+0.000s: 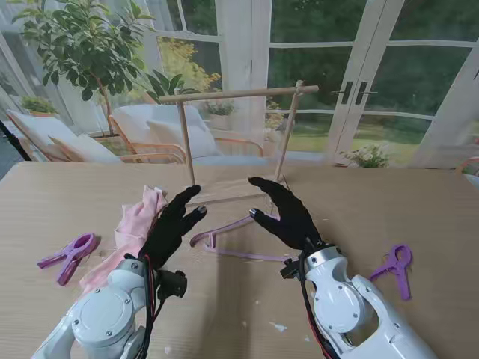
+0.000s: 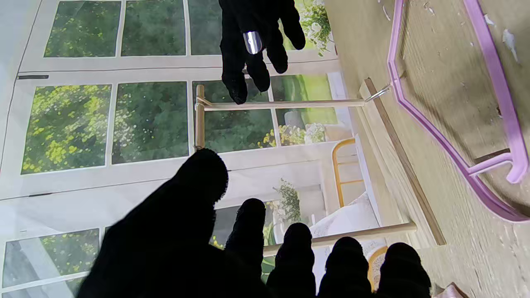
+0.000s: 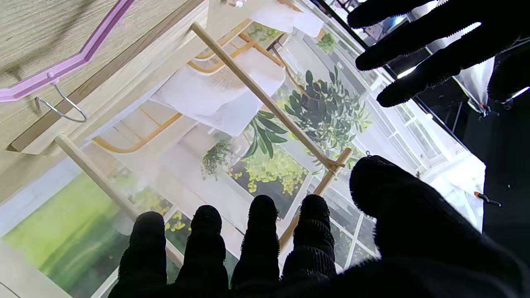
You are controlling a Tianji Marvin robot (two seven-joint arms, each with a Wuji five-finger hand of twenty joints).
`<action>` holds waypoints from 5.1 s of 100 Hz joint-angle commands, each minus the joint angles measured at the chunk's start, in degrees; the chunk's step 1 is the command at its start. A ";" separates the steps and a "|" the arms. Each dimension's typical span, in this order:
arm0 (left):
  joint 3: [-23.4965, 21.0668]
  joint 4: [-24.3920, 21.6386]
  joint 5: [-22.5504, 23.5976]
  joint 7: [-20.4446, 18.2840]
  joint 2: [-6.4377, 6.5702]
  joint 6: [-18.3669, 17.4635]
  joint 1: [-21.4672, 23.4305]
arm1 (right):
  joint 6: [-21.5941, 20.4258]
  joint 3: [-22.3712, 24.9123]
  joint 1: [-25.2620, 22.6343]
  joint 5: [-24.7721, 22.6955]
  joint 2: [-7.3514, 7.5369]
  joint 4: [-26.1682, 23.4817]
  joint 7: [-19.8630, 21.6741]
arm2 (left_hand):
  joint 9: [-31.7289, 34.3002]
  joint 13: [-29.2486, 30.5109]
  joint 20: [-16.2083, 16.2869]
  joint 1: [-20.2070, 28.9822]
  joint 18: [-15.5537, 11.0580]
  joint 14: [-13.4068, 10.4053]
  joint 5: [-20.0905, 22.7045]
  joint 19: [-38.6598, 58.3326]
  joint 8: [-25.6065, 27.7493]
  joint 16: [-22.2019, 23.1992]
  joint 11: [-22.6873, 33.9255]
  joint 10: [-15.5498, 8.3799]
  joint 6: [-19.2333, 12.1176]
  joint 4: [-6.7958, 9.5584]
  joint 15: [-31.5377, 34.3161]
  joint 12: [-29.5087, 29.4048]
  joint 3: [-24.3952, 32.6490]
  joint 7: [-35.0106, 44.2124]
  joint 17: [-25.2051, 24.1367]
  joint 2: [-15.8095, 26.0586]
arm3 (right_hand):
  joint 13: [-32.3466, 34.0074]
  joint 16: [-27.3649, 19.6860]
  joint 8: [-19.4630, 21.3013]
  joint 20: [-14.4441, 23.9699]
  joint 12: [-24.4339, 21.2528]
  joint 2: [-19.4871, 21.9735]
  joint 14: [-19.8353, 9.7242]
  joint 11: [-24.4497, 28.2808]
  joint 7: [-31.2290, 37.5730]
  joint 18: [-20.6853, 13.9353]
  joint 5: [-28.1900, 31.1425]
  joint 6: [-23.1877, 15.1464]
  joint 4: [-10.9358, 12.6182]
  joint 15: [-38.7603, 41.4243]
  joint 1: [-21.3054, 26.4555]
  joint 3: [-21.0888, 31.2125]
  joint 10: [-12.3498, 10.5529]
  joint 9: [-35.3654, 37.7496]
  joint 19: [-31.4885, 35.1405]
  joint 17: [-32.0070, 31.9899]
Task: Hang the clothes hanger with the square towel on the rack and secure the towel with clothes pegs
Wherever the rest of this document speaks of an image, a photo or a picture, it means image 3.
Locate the pink plastic clothes hanger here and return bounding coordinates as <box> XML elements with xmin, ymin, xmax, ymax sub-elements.
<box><xmin>0</xmin><ymin>0</ymin><xmax>135</xmax><ymax>123</ymax></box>

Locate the wooden hanging rack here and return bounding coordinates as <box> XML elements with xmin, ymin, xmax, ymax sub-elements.
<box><xmin>8</xmin><ymin>0</ymin><xmax>353</xmax><ymax>267</ymax></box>

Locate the printed garden backdrop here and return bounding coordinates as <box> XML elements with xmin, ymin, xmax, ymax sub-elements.
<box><xmin>0</xmin><ymin>0</ymin><xmax>487</xmax><ymax>298</ymax></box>

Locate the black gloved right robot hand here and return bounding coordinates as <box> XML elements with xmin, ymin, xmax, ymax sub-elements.
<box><xmin>108</xmin><ymin>155</ymin><xmax>530</xmax><ymax>298</ymax></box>

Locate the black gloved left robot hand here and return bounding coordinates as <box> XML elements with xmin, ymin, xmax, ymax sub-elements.
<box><xmin>347</xmin><ymin>0</ymin><xmax>530</xmax><ymax>108</ymax></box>

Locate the orange black spring clamp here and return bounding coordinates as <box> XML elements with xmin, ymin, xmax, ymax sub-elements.
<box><xmin>475</xmin><ymin>192</ymin><xmax>502</xmax><ymax>207</ymax></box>

